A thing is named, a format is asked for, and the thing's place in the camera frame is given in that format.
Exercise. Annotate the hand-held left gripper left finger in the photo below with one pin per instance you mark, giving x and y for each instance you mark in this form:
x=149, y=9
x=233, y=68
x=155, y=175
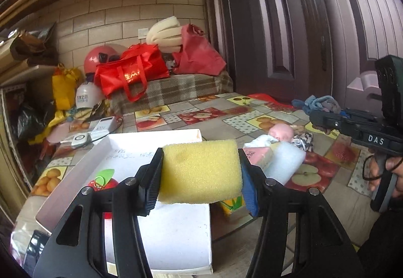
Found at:
x=152, y=180

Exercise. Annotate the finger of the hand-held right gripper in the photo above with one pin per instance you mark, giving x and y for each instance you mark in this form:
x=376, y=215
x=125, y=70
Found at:
x=327, y=122

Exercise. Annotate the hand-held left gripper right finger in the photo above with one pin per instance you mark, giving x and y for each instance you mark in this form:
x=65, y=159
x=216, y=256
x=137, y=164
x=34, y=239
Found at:
x=250, y=193

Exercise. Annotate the pink soap box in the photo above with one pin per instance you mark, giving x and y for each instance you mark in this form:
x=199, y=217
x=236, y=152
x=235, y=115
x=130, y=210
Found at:
x=259, y=155

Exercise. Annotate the yellow scouring sponge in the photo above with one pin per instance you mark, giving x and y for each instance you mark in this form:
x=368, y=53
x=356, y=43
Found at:
x=198, y=171

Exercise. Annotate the white cardboard box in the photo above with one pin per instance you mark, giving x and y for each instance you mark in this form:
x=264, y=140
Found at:
x=176, y=234

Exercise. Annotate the person's right forearm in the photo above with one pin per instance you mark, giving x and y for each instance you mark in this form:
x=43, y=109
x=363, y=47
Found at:
x=384, y=243

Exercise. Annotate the person's right hand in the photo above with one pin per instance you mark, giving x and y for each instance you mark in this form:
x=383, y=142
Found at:
x=396, y=177

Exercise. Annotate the grey cloth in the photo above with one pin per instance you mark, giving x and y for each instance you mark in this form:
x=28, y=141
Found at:
x=330, y=106

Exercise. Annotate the yellow green juice pack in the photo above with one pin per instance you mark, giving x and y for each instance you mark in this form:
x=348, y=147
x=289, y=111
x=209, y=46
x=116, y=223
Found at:
x=233, y=205

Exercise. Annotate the blue cloth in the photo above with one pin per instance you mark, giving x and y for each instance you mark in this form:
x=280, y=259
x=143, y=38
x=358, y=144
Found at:
x=308, y=103

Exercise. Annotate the black white checked cloth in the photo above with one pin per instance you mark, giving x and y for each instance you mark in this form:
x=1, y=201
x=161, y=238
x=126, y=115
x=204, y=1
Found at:
x=303, y=139

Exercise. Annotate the red apple plush toy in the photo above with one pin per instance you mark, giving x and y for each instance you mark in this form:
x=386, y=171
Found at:
x=107, y=183

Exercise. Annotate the baby doll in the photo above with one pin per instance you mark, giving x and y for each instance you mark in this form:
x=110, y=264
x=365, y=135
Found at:
x=281, y=133

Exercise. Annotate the white foam roll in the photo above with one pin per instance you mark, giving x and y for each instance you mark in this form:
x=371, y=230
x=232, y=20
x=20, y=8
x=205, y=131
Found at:
x=286, y=161

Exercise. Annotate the silver door lever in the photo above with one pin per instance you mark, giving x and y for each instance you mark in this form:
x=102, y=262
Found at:
x=362, y=85

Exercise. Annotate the red cloth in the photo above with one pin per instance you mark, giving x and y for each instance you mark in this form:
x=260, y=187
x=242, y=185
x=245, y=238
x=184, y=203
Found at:
x=274, y=103

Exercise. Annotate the fruit print tablecloth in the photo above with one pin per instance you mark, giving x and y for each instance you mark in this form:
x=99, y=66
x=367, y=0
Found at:
x=220, y=114

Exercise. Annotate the plaid blanket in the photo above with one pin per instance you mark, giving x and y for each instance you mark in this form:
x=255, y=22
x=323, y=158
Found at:
x=182, y=87

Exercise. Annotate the purple panelled door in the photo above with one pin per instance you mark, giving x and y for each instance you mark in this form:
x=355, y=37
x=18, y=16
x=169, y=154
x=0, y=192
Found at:
x=283, y=29

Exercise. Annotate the pink round plate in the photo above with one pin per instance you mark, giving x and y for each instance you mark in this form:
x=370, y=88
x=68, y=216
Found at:
x=58, y=133

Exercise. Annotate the white helmet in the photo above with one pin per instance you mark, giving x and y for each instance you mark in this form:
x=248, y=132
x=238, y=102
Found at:
x=86, y=95

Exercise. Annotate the bright red tote bag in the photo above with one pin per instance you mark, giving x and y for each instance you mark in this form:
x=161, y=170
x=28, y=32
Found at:
x=132, y=70

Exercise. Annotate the yellow plastic sheet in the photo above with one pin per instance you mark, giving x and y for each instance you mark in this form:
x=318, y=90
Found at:
x=55, y=122

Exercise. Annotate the yellow shopping bag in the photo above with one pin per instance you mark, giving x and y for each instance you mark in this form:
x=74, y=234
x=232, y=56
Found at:
x=64, y=85

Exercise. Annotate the pink helmet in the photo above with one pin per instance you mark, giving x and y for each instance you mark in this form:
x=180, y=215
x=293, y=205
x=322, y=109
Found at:
x=93, y=60

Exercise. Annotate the dark red cloth bag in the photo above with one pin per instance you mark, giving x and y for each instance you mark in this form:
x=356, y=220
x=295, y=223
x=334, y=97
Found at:
x=198, y=54

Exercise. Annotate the black plastic bag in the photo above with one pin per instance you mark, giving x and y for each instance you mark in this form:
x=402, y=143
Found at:
x=31, y=120

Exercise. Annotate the black smartphone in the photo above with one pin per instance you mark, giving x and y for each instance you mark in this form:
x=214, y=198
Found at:
x=36, y=249

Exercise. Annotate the beige curtain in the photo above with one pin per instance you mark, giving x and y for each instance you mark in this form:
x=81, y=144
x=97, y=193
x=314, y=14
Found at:
x=9, y=155

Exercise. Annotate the cream foam strips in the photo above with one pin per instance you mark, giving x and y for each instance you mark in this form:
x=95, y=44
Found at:
x=163, y=32

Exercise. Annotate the white shelf rack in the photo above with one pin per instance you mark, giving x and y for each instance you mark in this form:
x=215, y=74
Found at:
x=25, y=71

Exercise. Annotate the brown paper bags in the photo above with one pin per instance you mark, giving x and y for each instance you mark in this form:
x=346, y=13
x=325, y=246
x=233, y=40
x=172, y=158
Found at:
x=31, y=45

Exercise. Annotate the white wall switch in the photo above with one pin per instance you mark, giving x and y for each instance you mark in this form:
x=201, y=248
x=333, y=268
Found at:
x=144, y=33

